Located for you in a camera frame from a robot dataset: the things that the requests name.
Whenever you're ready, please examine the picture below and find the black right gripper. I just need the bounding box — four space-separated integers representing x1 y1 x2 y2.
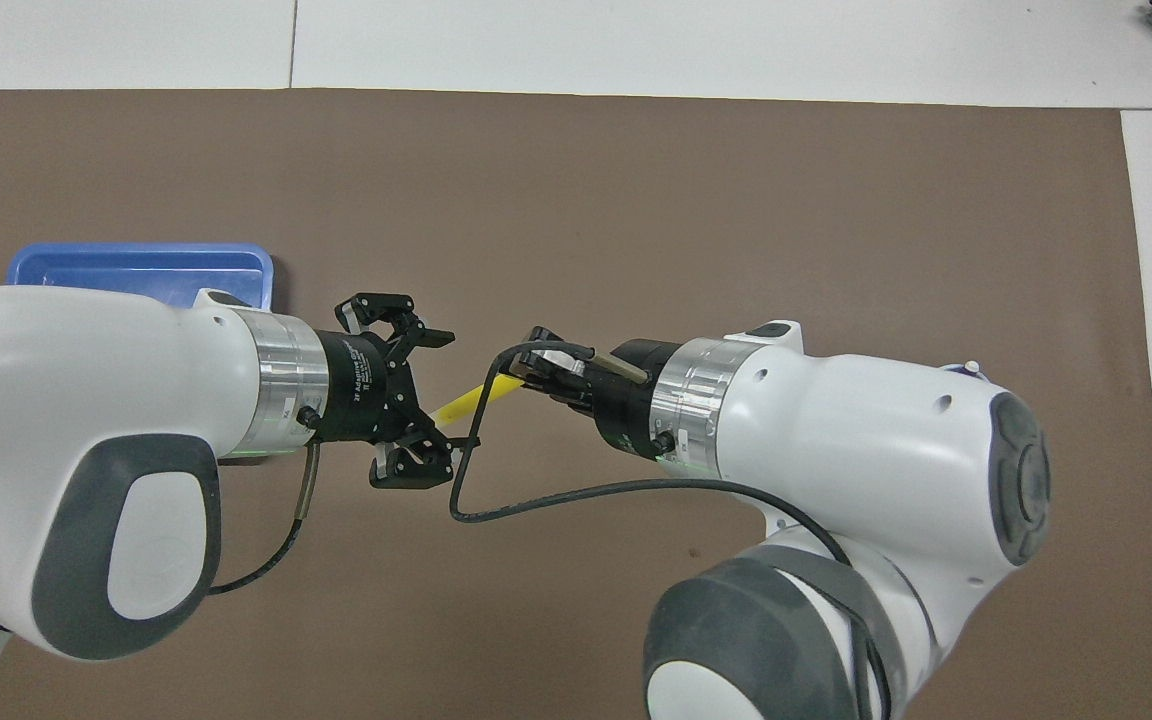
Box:
521 326 682 461

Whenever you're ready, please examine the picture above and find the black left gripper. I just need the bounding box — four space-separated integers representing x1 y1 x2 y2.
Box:
316 292 480 491

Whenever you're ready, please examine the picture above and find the yellow pen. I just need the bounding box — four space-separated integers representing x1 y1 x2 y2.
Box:
433 375 527 429

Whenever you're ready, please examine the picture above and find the blue plastic tray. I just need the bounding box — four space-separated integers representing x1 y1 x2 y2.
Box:
6 243 275 311

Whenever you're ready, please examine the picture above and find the brown table mat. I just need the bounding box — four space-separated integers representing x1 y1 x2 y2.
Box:
0 88 1152 720

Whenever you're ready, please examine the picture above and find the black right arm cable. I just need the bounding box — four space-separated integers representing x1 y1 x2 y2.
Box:
449 342 897 720

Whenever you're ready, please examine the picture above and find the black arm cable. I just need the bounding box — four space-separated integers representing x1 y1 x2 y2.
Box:
206 440 322 596
449 342 897 720

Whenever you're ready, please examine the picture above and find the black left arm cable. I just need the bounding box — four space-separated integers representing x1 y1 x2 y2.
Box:
206 440 322 596

